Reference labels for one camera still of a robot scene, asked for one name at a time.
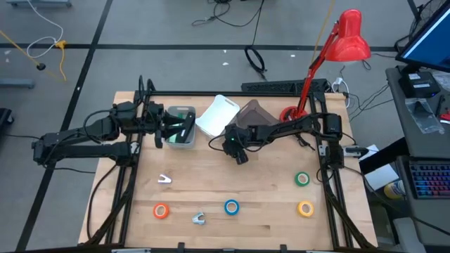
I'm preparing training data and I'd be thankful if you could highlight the black stapler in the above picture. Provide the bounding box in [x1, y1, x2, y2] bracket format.
[174, 111, 197, 145]

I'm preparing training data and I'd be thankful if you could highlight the white floor cable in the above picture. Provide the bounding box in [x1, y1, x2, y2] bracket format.
[26, 0, 65, 60]

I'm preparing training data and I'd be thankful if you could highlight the blue tape roll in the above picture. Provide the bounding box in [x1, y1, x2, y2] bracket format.
[224, 199, 240, 216]

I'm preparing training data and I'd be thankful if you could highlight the yellow plug and cable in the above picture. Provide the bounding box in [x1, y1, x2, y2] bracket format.
[54, 40, 68, 82]

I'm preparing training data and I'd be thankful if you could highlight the black perforated box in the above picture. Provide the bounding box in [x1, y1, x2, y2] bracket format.
[240, 78, 330, 95]

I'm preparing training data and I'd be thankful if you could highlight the yellow rope with black ball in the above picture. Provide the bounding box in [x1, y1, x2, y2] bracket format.
[0, 30, 46, 71]

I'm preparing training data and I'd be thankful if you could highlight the smoky grey translucent bin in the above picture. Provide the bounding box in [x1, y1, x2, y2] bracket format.
[224, 99, 282, 140]

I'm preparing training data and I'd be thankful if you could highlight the red desk lamp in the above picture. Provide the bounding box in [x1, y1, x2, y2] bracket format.
[279, 8, 372, 124]

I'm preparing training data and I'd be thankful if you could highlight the coiled black cable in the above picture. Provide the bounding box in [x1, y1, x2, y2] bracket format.
[244, 44, 267, 79]

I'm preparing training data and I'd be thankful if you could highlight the black mini computer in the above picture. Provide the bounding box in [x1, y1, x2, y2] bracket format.
[398, 71, 441, 98]

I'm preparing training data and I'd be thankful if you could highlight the yellow hanging rope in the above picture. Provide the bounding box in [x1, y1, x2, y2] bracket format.
[311, 0, 337, 63]

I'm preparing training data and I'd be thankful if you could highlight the orange tape roll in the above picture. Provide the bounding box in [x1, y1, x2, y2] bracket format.
[152, 202, 170, 220]

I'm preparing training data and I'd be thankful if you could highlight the white power adapter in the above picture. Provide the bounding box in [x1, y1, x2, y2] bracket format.
[332, 77, 352, 108]

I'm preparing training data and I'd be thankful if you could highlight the clear plastic bag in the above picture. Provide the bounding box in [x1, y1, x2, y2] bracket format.
[404, 97, 444, 134]

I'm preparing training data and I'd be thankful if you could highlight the green tape roll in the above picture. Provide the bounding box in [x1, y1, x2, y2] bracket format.
[294, 171, 311, 188]

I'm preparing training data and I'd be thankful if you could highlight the loose black floor cable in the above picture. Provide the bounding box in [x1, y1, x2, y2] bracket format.
[191, 0, 265, 48]

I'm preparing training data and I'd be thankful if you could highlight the black caster base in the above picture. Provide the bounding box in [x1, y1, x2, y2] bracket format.
[0, 108, 14, 127]

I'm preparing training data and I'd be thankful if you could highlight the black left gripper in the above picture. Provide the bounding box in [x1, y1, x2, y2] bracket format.
[140, 100, 191, 150]

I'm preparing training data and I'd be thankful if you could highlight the grey desk foot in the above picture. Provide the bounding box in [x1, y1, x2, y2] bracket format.
[0, 79, 35, 89]

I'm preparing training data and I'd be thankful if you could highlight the white paper sheet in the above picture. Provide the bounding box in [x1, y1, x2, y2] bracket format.
[358, 143, 400, 191]

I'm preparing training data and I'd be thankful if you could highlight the black floor fan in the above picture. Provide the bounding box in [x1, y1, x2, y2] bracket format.
[407, 0, 446, 38]

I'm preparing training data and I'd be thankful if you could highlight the backlit black keyboard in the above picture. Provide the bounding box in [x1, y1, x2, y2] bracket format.
[409, 162, 450, 200]

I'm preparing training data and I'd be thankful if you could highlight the white plastic bin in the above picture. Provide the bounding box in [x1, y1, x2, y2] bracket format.
[195, 93, 241, 138]

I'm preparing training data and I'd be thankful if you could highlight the computer monitor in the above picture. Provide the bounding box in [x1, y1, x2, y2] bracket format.
[395, 0, 450, 74]

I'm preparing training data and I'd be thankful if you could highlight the clear translucent plastic bin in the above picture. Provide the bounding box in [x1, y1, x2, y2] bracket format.
[164, 105, 197, 148]

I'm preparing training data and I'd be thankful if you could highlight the yellow bottle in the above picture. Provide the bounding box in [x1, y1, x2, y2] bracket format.
[383, 179, 406, 200]

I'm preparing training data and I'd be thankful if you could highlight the black aluminium table frame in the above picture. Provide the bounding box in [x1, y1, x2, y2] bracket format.
[84, 79, 379, 253]

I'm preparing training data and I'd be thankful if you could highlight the yellow tape roll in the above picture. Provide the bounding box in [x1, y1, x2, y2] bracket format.
[297, 200, 315, 218]

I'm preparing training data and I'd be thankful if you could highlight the dark grey side desk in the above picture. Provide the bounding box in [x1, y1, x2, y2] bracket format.
[385, 65, 450, 247]

